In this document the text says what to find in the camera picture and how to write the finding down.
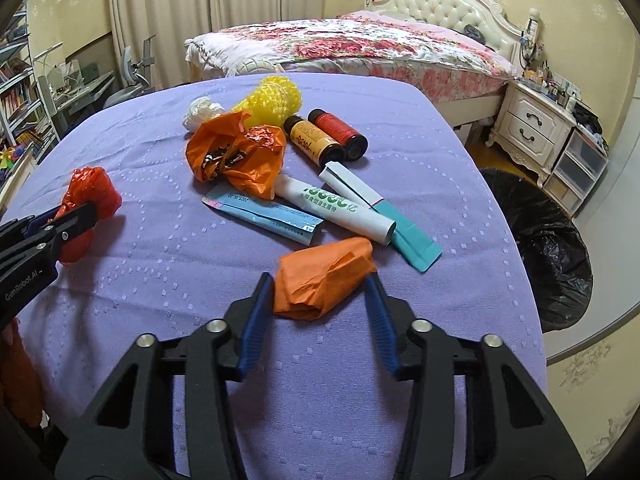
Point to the purple table cloth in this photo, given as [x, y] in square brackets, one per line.
[150, 260]

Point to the crumpled orange plastic bag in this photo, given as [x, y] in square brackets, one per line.
[235, 152]

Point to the blue and white packet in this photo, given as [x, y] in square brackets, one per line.
[260, 215]

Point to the beige curtain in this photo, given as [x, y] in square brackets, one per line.
[200, 20]

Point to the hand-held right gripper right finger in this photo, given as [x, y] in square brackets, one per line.
[380, 320]

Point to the bookshelf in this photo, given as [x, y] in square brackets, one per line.
[17, 90]

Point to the bin with black liner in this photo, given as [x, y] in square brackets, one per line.
[545, 250]

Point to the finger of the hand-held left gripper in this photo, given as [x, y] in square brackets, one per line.
[65, 230]
[37, 221]

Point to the floral blanket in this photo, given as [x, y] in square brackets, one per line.
[360, 45]

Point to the clear plastic drawer unit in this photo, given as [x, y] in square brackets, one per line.
[575, 170]

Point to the dark clothes pile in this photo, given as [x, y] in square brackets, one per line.
[590, 120]

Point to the white nightstand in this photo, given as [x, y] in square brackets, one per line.
[530, 127]

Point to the red label bottle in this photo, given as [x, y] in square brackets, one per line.
[340, 132]

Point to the grey desk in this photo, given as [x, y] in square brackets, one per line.
[75, 92]

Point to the grey desk chair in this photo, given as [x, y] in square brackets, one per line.
[127, 75]

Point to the yellow foam net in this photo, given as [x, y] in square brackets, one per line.
[270, 100]

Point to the teal and white box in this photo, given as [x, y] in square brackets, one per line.
[410, 242]

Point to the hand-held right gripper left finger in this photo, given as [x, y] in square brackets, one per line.
[255, 320]

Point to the white paper tube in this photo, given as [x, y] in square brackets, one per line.
[335, 207]

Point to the orange paper wad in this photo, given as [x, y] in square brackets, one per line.
[320, 280]

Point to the white bed with tufted headboard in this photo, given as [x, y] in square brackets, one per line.
[450, 7]

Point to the yellow label bottle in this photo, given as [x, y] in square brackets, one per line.
[310, 142]

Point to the red plastic bag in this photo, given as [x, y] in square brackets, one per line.
[92, 187]

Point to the group of small bottles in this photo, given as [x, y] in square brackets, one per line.
[550, 82]

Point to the white tissue wad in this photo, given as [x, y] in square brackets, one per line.
[202, 112]

